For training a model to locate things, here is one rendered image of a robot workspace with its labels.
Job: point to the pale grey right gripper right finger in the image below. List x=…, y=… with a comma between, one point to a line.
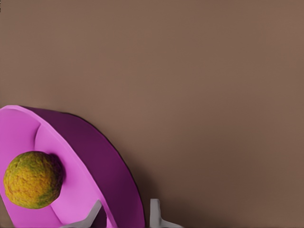
x=155, y=213

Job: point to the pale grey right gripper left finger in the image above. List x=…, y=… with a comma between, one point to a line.
x=91, y=216

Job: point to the purple plate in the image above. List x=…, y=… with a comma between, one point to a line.
x=78, y=152

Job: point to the orange with green patches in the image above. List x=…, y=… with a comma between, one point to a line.
x=32, y=180

